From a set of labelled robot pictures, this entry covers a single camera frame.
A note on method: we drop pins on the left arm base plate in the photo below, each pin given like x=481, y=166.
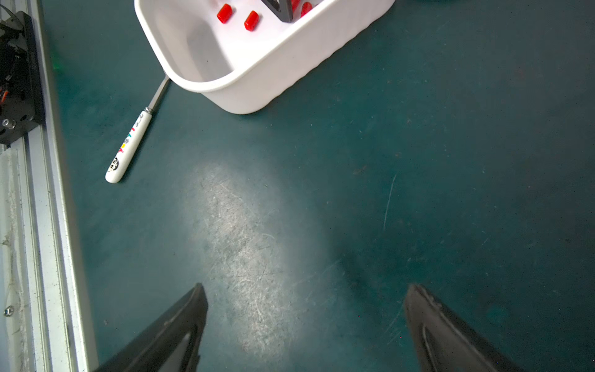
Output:
x=22, y=102

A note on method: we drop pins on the white storage box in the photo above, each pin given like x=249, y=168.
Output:
x=242, y=71

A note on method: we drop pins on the spoon with white handle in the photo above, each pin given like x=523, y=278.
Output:
x=130, y=145

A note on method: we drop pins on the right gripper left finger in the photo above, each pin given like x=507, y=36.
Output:
x=170, y=343

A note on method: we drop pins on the red sleeve five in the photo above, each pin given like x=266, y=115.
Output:
x=225, y=13

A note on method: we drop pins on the red sleeve four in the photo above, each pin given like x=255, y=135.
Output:
x=306, y=8

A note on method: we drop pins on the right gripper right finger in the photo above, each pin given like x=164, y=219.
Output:
x=443, y=341

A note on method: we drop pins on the aluminium front rail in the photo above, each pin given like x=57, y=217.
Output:
x=46, y=320

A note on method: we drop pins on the red sleeve six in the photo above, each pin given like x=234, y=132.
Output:
x=252, y=21

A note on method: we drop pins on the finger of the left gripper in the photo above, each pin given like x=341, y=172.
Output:
x=282, y=9

